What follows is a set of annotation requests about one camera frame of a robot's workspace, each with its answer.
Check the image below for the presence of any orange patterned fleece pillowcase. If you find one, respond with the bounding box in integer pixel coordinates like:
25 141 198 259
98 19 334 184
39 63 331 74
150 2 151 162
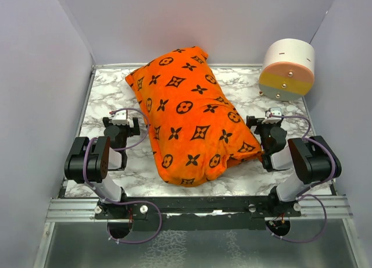
126 47 262 187

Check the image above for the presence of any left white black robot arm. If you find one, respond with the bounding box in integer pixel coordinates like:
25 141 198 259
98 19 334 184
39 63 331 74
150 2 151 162
64 116 141 219

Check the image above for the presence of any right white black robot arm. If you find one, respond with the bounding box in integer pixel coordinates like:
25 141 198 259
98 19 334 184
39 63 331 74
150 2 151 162
246 112 342 216

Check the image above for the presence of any white cylinder with striped face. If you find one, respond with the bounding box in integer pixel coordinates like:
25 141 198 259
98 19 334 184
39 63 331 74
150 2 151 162
258 38 315 101

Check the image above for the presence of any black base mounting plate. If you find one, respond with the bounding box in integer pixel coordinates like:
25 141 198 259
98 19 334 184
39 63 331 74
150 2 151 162
95 194 301 231

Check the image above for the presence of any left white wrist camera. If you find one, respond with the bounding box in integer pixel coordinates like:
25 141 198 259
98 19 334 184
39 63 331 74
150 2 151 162
109 110 130 126

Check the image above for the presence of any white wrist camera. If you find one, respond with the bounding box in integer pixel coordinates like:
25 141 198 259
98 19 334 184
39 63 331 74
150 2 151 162
262 108 282 124
109 110 130 126

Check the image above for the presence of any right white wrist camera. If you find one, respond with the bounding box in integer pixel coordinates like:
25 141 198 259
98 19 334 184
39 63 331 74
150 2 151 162
262 108 282 124

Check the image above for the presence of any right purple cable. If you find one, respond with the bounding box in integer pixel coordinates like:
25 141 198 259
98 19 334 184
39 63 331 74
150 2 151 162
269 113 337 244

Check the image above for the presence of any aluminium rail frame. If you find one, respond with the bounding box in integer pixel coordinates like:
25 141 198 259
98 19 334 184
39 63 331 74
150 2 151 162
32 65 359 268

